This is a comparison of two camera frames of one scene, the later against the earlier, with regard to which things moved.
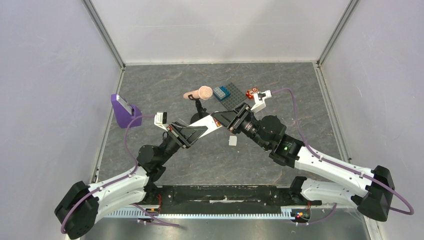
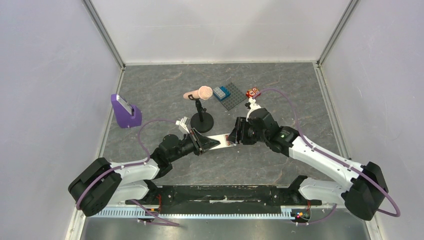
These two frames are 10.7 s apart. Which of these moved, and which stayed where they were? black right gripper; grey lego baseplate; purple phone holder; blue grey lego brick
Moved: black right gripper
Stayed: blue grey lego brick; purple phone holder; grey lego baseplate
